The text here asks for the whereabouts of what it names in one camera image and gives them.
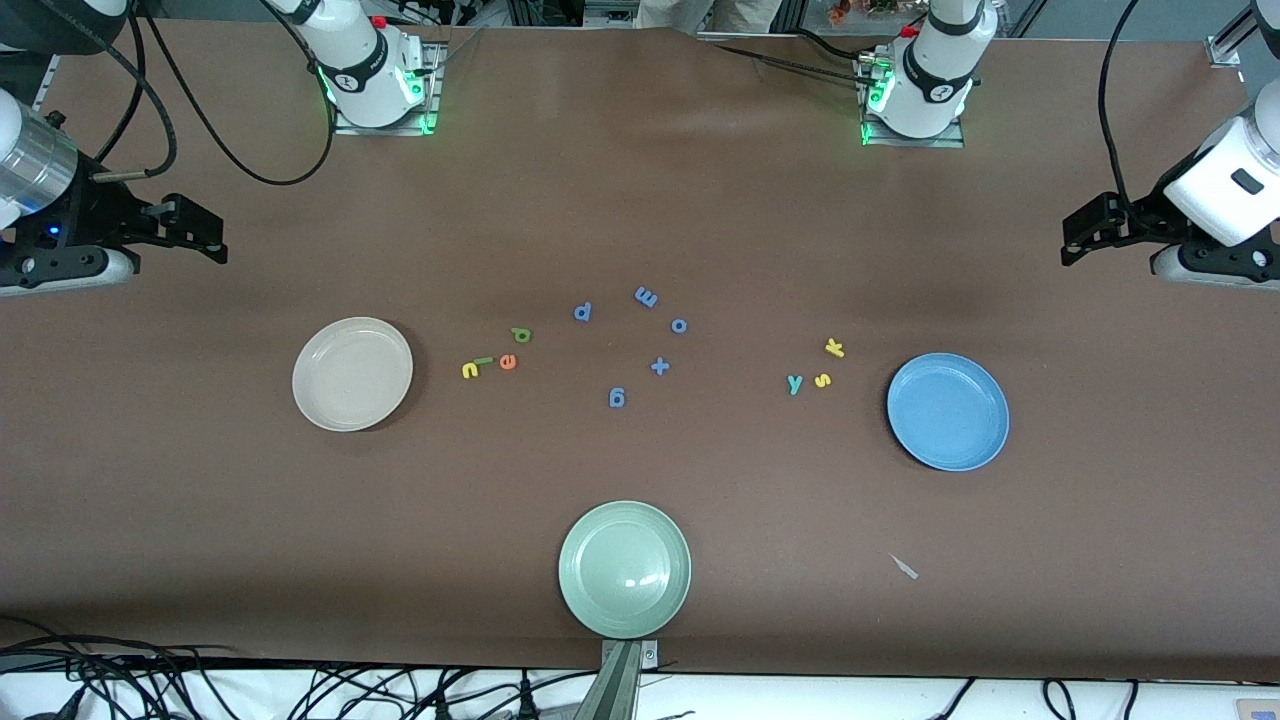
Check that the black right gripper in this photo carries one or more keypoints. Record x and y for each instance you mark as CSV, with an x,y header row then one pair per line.
x,y
88,217

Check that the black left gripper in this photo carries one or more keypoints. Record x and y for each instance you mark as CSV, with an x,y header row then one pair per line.
x,y
1139,219

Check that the yellow foam letter k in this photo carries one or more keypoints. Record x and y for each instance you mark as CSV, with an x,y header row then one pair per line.
x,y
834,348

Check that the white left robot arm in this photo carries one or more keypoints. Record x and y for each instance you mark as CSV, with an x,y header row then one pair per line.
x,y
935,80

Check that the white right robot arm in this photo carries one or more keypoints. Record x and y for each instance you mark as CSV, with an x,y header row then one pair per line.
x,y
360,70

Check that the beige round plate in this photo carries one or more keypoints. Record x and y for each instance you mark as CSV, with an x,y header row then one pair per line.
x,y
352,375

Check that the blue round plate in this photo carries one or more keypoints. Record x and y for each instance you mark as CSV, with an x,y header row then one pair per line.
x,y
948,412

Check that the orange flower decoration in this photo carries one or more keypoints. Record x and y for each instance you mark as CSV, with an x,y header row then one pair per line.
x,y
860,8

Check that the small white paper scrap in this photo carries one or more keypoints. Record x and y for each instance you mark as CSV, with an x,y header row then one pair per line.
x,y
905,567

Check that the person in beige clothes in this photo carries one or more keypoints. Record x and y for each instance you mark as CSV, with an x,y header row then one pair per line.
x,y
700,12

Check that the blue foam letter m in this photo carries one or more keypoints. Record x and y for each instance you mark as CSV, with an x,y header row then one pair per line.
x,y
646,297

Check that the tan box corner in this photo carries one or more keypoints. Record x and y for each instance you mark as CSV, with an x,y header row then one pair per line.
x,y
1258,710

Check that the green round plate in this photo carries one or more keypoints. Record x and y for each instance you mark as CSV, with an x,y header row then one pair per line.
x,y
625,570

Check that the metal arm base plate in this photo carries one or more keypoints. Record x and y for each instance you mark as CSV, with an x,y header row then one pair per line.
x,y
432,100
915,143

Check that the aluminium frame rail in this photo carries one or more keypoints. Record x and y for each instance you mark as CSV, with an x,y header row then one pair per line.
x,y
47,85
1232,40

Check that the grey metal camera post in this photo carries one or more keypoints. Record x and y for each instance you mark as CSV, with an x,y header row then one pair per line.
x,y
615,690

